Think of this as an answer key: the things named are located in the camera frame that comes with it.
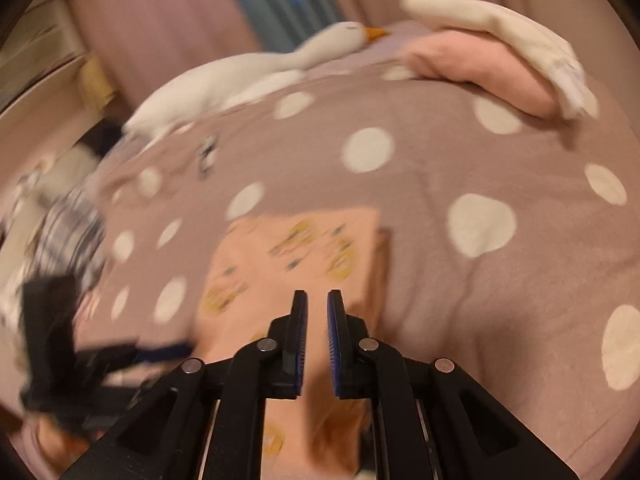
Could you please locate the white shelf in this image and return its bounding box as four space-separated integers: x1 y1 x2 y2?
0 0 86 111

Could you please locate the pink curtain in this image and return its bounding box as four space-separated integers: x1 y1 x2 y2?
65 0 566 111

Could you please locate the pink cartoon print shirt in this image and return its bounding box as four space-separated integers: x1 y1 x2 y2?
197 205 393 480

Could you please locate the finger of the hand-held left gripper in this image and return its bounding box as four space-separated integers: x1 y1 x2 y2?
80 341 196 367

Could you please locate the blue curtain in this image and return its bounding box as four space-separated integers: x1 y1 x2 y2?
215 0 343 56

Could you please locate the grey plaid cloth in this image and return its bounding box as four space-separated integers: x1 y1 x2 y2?
30 187 110 293

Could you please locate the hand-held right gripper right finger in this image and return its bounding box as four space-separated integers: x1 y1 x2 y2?
327 289 581 480

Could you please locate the yellow tassel fringe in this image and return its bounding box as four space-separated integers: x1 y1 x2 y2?
77 52 120 113

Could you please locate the folded pink cloth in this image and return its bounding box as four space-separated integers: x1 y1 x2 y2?
400 30 562 121

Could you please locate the white goose plush toy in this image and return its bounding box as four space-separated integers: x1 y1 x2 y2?
122 21 392 147

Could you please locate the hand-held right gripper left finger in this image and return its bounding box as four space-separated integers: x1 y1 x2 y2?
60 290 309 480

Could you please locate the brown polka dot blanket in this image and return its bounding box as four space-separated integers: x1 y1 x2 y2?
10 20 640 480

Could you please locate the folded white cloth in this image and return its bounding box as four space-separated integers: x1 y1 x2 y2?
400 0 600 121

